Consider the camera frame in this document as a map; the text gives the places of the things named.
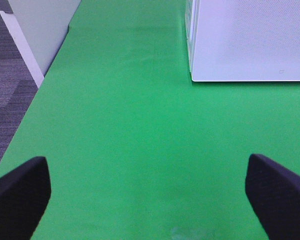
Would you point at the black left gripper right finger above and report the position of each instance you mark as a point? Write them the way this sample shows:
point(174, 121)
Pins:
point(273, 191)

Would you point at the white microwave door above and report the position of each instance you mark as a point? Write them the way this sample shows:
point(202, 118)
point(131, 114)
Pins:
point(247, 40)

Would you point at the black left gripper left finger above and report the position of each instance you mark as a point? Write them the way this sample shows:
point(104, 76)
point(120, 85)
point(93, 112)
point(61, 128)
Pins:
point(24, 195)

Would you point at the white microwave oven body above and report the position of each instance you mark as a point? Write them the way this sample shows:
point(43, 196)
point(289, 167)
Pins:
point(191, 13)

